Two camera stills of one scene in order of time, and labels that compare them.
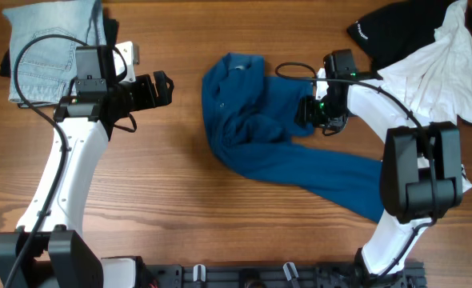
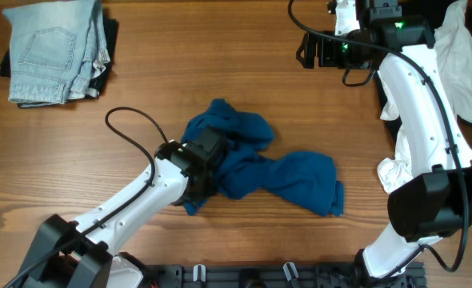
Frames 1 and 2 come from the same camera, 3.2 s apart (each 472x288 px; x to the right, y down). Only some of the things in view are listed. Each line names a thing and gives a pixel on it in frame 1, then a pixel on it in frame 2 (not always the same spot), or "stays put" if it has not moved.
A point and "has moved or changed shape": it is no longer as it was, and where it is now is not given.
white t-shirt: x=441 y=82 stays put
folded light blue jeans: x=46 y=67 stays put
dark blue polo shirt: x=251 y=119 has moved or changed shape
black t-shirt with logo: x=394 y=31 stays put
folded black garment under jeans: x=110 y=34 stays put
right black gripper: x=306 y=113 to x=326 y=58
